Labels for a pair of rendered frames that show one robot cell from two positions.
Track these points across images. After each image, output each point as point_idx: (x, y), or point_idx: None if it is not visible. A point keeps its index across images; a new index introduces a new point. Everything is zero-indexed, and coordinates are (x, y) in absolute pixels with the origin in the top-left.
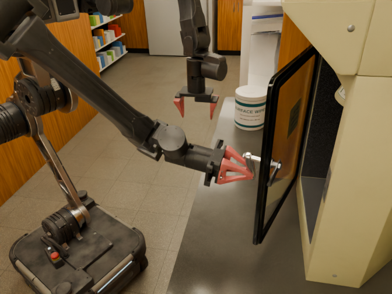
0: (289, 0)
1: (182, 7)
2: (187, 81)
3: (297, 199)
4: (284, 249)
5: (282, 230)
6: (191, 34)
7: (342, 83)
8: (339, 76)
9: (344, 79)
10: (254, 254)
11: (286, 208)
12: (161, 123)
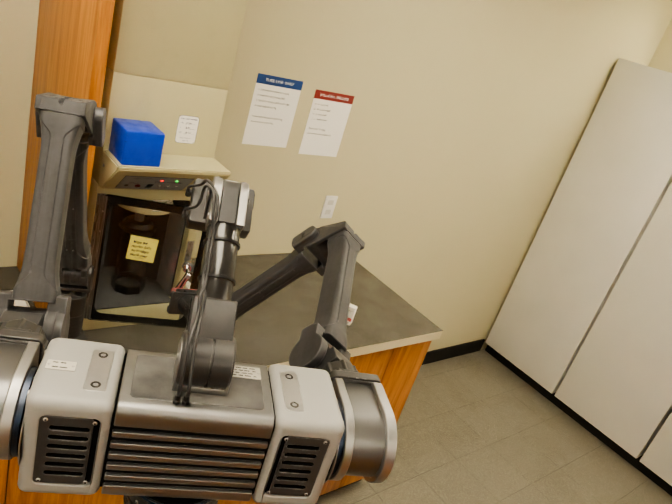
0: (229, 171)
1: (85, 242)
2: (79, 325)
3: (95, 328)
4: (160, 329)
5: (141, 332)
6: (90, 262)
7: (183, 199)
8: (174, 198)
9: (186, 196)
10: (178, 341)
11: (112, 333)
12: None
